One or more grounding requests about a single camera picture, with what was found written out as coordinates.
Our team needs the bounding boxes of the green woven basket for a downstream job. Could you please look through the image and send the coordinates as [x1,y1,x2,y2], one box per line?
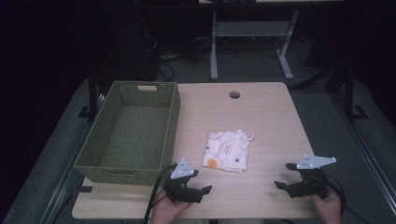
[74,80,182,187]

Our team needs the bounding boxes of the patterned white cloth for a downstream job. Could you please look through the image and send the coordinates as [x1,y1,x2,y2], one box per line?
[201,129,255,175]

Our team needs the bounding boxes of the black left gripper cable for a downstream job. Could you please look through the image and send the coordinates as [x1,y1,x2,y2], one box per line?
[143,162,178,224]

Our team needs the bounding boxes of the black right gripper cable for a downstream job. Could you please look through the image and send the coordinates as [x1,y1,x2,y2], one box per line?
[323,175,372,224]

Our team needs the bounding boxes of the metal frame rail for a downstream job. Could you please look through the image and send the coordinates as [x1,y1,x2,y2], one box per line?
[39,92,106,224]
[329,92,396,217]

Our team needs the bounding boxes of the person's right hand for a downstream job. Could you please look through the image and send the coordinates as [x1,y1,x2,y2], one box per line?
[310,186,343,224]

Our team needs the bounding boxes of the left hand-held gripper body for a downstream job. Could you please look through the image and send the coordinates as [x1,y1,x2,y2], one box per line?
[163,157,204,205]

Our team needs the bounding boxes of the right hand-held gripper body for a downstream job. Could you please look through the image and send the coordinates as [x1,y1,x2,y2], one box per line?
[286,153,337,201]

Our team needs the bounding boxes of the black floor cables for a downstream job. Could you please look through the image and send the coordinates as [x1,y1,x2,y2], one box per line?
[143,33,213,82]

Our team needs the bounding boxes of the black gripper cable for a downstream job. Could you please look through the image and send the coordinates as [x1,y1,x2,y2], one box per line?
[143,162,178,224]
[323,175,372,224]

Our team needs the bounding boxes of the person's left hand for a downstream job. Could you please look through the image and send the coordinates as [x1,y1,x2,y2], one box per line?
[150,188,193,224]

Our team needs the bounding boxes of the black table bracket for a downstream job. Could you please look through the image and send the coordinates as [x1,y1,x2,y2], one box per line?
[72,185,94,198]

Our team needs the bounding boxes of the black metal stand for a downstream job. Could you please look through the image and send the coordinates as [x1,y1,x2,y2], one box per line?
[78,69,101,123]
[343,66,370,123]

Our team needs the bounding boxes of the white desk with metal frame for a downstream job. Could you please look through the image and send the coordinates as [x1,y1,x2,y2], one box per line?
[198,0,345,81]

